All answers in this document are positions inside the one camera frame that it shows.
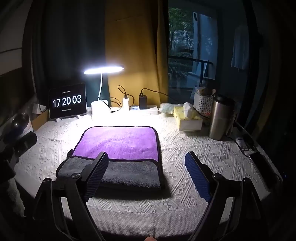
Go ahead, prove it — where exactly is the white tissue box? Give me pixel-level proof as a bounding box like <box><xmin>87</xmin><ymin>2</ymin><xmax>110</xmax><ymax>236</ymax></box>
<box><xmin>179</xmin><ymin>119</ymin><xmax>203</xmax><ymax>133</ymax></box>

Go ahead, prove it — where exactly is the yellow curtain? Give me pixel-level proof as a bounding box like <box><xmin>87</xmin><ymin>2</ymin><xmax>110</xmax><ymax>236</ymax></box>
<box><xmin>104</xmin><ymin>0</ymin><xmax>169</xmax><ymax>107</ymax></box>

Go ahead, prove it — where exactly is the white wall adapter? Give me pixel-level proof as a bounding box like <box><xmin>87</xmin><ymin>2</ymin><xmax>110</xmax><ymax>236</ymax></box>
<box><xmin>32</xmin><ymin>103</ymin><xmax>47</xmax><ymax>115</ymax></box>

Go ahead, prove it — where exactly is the white slotted basket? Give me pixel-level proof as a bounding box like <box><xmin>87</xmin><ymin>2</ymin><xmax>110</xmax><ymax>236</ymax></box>
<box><xmin>193</xmin><ymin>87</ymin><xmax>213</xmax><ymax>114</ymax></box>

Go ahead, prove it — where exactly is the white tablet stand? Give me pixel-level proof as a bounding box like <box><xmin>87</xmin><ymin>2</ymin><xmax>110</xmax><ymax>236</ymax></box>
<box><xmin>55</xmin><ymin>113</ymin><xmax>82</xmax><ymax>122</ymax></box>

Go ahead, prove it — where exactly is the hanging white shirt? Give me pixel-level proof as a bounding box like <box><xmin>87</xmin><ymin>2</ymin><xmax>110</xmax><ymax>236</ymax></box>
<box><xmin>231</xmin><ymin>24</ymin><xmax>250</xmax><ymax>70</ymax></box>

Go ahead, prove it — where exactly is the white round security camera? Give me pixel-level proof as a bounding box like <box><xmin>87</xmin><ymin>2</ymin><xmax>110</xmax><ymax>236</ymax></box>
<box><xmin>11</xmin><ymin>112</ymin><xmax>32</xmax><ymax>139</ymax></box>

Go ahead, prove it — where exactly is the white desk lamp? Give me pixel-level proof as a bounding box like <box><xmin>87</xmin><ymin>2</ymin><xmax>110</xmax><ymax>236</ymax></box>
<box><xmin>83</xmin><ymin>66</ymin><xmax>125</xmax><ymax>121</ymax></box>

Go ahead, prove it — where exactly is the dark green curtain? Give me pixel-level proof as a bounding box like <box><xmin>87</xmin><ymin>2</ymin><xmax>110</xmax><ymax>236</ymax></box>
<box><xmin>30</xmin><ymin>0</ymin><xmax>110</xmax><ymax>103</ymax></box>

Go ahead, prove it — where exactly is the stainless steel tumbler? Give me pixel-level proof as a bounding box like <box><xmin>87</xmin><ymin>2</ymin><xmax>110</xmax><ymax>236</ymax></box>
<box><xmin>208</xmin><ymin>95</ymin><xmax>235</xmax><ymax>141</ymax></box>

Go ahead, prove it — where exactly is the person's left forearm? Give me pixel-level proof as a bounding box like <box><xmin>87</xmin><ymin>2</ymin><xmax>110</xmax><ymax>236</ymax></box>
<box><xmin>4</xmin><ymin>178</ymin><xmax>26</xmax><ymax>217</ymax></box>

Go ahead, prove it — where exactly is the purple towel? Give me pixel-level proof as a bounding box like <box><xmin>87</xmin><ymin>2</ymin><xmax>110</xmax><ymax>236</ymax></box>
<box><xmin>71</xmin><ymin>126</ymin><xmax>161</xmax><ymax>162</ymax></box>

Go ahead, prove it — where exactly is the dark remote control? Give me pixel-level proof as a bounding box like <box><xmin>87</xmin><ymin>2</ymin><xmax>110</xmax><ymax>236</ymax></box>
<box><xmin>234</xmin><ymin>136</ymin><xmax>250</xmax><ymax>151</ymax></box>

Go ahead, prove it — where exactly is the black balcony railing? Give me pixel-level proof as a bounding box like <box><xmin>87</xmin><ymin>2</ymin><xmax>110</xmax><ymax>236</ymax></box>
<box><xmin>169</xmin><ymin>55</ymin><xmax>216</xmax><ymax>84</ymax></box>

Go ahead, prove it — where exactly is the white plastic packet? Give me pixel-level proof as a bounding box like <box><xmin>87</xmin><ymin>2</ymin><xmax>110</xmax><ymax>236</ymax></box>
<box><xmin>159</xmin><ymin>103</ymin><xmax>180</xmax><ymax>114</ymax></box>

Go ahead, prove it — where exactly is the black smartphone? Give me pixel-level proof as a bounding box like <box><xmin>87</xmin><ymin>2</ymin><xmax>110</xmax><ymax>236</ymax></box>
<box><xmin>249</xmin><ymin>151</ymin><xmax>281</xmax><ymax>189</ymax></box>

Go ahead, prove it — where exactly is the black charger cable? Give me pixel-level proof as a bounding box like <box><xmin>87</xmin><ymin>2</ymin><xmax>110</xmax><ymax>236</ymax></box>
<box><xmin>109</xmin><ymin>85</ymin><xmax>135</xmax><ymax>114</ymax></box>
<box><xmin>141</xmin><ymin>88</ymin><xmax>170</xmax><ymax>98</ymax></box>

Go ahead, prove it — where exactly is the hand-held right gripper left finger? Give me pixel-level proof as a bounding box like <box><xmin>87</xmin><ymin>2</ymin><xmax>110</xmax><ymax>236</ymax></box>
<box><xmin>32</xmin><ymin>152</ymin><xmax>109</xmax><ymax>241</ymax></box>

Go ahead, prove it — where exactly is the white power strip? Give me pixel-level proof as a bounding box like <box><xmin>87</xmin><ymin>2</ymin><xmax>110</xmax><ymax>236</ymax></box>
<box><xmin>129</xmin><ymin>105</ymin><xmax>159</xmax><ymax>116</ymax></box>

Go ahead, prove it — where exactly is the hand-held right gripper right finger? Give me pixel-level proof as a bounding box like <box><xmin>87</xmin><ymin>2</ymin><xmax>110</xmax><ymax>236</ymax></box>
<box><xmin>184</xmin><ymin>151</ymin><xmax>267</xmax><ymax>241</ymax></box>

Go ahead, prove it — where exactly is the grey towel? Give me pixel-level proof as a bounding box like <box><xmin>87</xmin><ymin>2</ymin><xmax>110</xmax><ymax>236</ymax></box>
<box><xmin>56</xmin><ymin>157</ymin><xmax>163</xmax><ymax>190</ymax></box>

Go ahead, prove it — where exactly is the black charger plug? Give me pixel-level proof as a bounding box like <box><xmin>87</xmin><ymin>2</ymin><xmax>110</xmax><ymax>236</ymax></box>
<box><xmin>138</xmin><ymin>94</ymin><xmax>147</xmax><ymax>110</ymax></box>

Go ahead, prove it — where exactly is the tablet with clock display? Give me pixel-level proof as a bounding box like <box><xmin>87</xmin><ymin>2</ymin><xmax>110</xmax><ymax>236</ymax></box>
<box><xmin>48</xmin><ymin>83</ymin><xmax>88</xmax><ymax>120</ymax></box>

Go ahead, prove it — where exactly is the yellow tissue pack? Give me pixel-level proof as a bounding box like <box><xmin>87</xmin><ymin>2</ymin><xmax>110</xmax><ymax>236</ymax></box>
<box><xmin>173</xmin><ymin>103</ymin><xmax>204</xmax><ymax>121</ymax></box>

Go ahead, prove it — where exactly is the cardboard box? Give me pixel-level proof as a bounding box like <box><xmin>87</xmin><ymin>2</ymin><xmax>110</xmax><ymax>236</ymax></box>
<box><xmin>31</xmin><ymin>111</ymin><xmax>50</xmax><ymax>132</ymax></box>

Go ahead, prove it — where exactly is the white textured tablecloth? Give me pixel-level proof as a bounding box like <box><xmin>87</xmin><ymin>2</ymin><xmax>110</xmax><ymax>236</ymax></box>
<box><xmin>14</xmin><ymin>111</ymin><xmax>284</xmax><ymax>239</ymax></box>

